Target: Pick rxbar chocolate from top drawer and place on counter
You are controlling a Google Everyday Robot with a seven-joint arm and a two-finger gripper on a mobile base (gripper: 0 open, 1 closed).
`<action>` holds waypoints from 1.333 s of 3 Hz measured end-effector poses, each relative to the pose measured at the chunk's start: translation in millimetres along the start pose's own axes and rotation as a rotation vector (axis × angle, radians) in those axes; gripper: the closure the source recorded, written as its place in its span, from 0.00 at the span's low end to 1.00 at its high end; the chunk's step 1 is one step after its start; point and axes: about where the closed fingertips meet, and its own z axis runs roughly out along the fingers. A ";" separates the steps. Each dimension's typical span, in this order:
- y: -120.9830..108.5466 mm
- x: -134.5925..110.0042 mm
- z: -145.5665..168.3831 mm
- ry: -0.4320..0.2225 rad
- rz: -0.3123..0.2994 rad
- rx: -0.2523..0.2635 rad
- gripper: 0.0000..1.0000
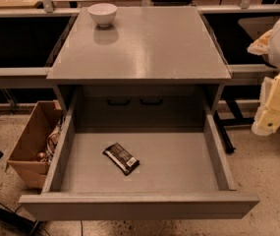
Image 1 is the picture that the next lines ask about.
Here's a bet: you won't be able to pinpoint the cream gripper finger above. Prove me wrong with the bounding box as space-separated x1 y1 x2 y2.
248 29 272 55
252 106 280 136

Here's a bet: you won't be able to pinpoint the dark chocolate rxbar wrapper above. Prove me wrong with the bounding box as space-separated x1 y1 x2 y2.
103 143 140 176

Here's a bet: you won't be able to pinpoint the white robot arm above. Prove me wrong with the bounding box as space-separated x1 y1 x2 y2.
248 19 280 136

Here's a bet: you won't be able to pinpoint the grey open top drawer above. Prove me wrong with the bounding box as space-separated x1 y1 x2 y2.
20 88 259 221

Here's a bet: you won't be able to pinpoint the grey cabinet counter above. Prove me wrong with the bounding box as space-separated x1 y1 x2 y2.
48 7 231 116

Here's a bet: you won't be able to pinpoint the black stand leg right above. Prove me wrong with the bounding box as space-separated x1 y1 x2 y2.
214 98 253 153

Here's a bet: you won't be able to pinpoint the white ceramic bowl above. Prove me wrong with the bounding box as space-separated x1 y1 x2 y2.
87 3 117 27

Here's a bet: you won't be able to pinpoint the brown cardboard box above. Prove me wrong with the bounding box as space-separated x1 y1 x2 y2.
7 100 63 189

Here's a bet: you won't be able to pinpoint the cables in cardboard box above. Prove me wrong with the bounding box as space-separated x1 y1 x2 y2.
44 116 65 164

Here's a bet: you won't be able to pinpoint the black floor cable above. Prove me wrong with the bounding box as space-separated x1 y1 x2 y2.
0 185 25 214

